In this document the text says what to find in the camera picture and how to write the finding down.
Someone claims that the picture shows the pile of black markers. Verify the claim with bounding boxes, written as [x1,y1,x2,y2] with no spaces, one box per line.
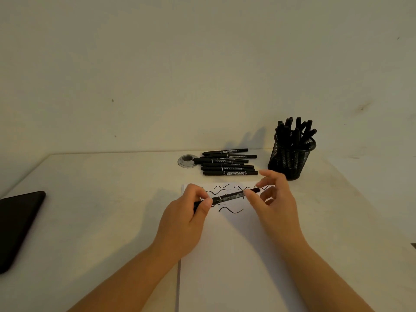
[193,148,259,176]

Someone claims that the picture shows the person's right hand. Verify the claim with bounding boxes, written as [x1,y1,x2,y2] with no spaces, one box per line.
[244,170,308,250]

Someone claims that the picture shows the white paper with squiggles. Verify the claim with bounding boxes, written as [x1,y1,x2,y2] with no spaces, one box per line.
[177,183,309,312]

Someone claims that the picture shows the person's left hand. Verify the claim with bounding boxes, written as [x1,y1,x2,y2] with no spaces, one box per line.
[152,183,214,261]

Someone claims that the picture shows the black marker pen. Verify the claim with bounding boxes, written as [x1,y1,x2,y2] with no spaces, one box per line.
[194,187,261,212]

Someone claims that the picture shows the round grey cable grommet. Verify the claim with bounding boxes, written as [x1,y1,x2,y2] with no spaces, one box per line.
[178,154,199,168]

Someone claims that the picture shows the black mesh pen cup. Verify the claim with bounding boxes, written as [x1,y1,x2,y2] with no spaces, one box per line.
[267,133,317,181]

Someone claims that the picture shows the person's left forearm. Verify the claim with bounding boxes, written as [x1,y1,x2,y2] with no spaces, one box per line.
[67,244,182,312]

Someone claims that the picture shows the bunch of standing black markers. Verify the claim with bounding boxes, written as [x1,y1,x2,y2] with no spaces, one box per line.
[275,117,318,150]

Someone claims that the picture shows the black flat phone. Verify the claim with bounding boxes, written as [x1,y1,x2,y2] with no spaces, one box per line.
[0,191,46,274]

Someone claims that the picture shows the person's right forearm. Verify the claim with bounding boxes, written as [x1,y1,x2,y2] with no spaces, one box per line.
[278,239,375,312]

